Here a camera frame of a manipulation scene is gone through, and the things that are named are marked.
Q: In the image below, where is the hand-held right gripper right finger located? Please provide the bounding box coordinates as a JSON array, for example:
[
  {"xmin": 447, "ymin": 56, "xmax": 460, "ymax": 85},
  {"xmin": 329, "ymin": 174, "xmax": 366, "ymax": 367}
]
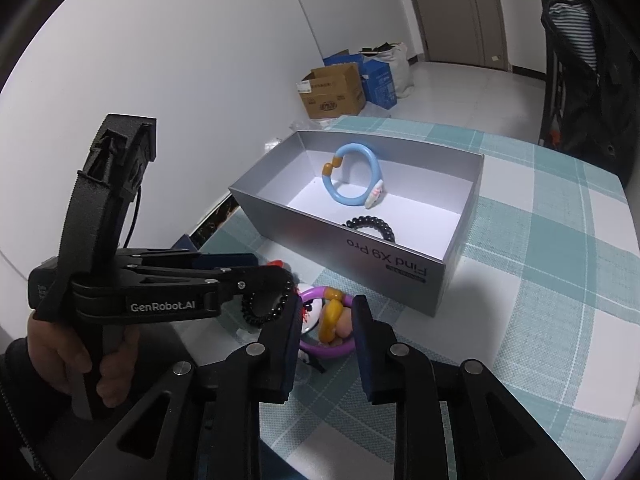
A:
[{"xmin": 350, "ymin": 294, "xmax": 589, "ymax": 480}]

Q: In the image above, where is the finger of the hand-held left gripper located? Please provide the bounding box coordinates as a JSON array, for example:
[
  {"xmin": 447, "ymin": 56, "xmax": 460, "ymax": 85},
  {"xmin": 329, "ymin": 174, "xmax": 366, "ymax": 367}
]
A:
[
  {"xmin": 207, "ymin": 265, "xmax": 297, "ymax": 329},
  {"xmin": 119, "ymin": 247, "xmax": 262, "ymax": 274}
]

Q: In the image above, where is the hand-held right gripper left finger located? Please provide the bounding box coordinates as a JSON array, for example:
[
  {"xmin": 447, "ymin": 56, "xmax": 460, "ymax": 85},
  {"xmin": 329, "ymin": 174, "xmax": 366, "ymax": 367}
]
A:
[{"xmin": 65, "ymin": 295, "xmax": 304, "ymax": 480}]

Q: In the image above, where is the black beaded bracelet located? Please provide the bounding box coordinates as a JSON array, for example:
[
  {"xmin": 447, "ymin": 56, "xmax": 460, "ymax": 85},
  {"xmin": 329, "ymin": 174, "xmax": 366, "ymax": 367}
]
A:
[
  {"xmin": 241, "ymin": 280, "xmax": 301, "ymax": 329},
  {"xmin": 344, "ymin": 216, "xmax": 396, "ymax": 244}
]

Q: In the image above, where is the purple charm bracelet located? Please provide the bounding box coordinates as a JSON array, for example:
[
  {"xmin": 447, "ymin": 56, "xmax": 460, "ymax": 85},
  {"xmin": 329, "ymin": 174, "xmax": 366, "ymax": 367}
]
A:
[{"xmin": 297, "ymin": 285, "xmax": 359, "ymax": 359}]

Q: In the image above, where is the grey cardboard box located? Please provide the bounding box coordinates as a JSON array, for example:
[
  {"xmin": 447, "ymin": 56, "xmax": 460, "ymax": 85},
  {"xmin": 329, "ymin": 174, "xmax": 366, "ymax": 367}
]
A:
[{"xmin": 228, "ymin": 130, "xmax": 485, "ymax": 318}]

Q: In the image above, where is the light blue charm bracelet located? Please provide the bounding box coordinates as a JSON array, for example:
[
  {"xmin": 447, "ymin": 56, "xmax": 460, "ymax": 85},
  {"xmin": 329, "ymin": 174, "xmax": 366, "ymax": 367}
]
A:
[{"xmin": 320, "ymin": 143, "xmax": 387, "ymax": 209}]

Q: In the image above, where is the person's left forearm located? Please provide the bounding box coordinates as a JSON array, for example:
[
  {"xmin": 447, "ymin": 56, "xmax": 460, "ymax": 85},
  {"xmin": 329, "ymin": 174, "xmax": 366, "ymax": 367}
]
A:
[{"xmin": 0, "ymin": 337, "xmax": 66, "ymax": 480}]

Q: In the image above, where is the person's left hand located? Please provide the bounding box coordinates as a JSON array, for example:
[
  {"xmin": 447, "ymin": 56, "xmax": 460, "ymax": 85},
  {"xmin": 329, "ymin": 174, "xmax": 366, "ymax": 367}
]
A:
[{"xmin": 26, "ymin": 316, "xmax": 142, "ymax": 408}]

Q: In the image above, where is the clear plastic bag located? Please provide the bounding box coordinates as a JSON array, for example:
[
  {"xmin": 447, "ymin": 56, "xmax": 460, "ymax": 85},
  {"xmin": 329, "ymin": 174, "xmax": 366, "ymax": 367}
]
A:
[{"xmin": 289, "ymin": 115, "xmax": 346, "ymax": 133}]

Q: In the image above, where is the brown cardboard box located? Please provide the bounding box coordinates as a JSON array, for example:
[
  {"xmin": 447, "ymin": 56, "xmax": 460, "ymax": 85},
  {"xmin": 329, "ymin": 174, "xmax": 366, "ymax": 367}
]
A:
[{"xmin": 300, "ymin": 63, "xmax": 367, "ymax": 120}]

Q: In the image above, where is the blue cardboard box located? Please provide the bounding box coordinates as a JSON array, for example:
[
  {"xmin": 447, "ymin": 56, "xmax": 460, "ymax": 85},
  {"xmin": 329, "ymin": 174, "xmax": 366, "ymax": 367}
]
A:
[{"xmin": 323, "ymin": 50, "xmax": 398, "ymax": 109}]

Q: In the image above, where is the white cloth bag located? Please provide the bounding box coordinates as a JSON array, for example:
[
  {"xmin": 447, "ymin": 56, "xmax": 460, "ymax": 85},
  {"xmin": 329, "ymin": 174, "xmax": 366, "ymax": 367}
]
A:
[{"xmin": 384, "ymin": 42, "xmax": 415, "ymax": 98}]

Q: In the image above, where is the black clothes rack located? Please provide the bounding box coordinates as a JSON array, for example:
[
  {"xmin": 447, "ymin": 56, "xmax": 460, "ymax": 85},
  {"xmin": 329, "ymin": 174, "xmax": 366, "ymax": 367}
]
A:
[{"xmin": 530, "ymin": 0, "xmax": 566, "ymax": 147}]

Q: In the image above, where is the grey door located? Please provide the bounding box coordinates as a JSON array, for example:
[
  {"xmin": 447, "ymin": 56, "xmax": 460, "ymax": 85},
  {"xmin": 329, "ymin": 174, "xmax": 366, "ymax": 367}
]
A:
[{"xmin": 400, "ymin": 0, "xmax": 511, "ymax": 68}]

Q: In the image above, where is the black jacket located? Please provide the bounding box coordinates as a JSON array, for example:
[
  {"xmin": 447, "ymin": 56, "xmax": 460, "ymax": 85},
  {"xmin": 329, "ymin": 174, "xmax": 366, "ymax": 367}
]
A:
[{"xmin": 540, "ymin": 0, "xmax": 640, "ymax": 186}]

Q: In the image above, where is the striped shirt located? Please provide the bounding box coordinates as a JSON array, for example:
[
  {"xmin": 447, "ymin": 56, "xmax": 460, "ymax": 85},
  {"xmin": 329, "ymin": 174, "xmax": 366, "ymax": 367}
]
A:
[{"xmin": 547, "ymin": 0, "xmax": 601, "ymax": 73}]

